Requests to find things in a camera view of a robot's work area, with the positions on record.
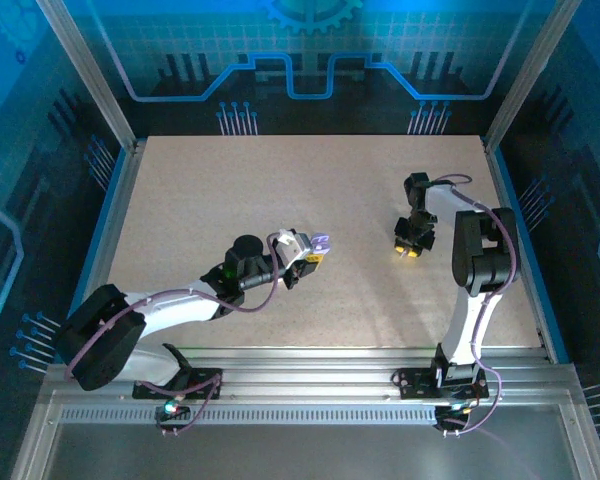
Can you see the lavender earbud charging case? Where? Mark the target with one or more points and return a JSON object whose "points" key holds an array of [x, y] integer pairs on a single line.
{"points": [[321, 243]]}

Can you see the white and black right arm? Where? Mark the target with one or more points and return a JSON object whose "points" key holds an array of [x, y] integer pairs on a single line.
{"points": [[467, 320]]}

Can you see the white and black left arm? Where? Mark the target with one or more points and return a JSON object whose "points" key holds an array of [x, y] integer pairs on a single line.
{"points": [[180, 310]]}

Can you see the small LED circuit board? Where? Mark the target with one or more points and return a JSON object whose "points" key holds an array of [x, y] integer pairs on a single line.
{"points": [[455, 407], [170, 409]]}

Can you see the grey metal panel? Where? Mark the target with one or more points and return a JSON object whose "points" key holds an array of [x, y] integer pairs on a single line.
{"points": [[305, 455]]}

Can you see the aluminium side rail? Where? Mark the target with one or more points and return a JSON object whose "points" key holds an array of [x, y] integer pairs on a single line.
{"points": [[125, 190], [502, 190]]}

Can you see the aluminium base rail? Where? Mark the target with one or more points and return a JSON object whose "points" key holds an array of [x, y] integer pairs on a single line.
{"points": [[305, 375]]}

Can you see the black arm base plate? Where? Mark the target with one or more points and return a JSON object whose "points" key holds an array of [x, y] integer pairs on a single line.
{"points": [[415, 385], [205, 375]]}

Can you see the aluminium frame post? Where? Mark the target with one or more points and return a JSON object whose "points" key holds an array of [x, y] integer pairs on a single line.
{"points": [[95, 85], [530, 75]]}

